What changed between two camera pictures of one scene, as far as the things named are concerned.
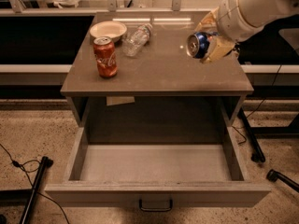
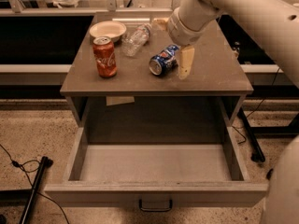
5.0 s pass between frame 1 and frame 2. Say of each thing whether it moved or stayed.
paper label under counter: stayed
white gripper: moved
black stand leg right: stayed
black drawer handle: stayed
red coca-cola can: stayed
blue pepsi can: moved
